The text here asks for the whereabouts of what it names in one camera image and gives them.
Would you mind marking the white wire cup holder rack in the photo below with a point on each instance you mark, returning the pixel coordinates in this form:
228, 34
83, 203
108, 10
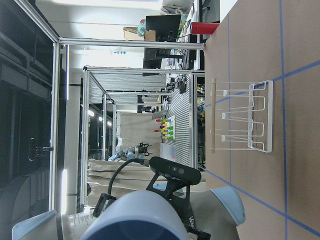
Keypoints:
242, 115

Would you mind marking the red cardboard tube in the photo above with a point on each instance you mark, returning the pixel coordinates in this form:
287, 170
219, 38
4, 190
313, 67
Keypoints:
203, 28

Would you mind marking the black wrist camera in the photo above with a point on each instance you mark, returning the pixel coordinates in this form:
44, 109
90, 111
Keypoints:
171, 169

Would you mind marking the light blue plastic cup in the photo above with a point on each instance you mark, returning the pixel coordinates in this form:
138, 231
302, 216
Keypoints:
139, 215

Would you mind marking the black monitor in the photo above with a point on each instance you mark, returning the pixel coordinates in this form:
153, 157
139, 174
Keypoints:
166, 27

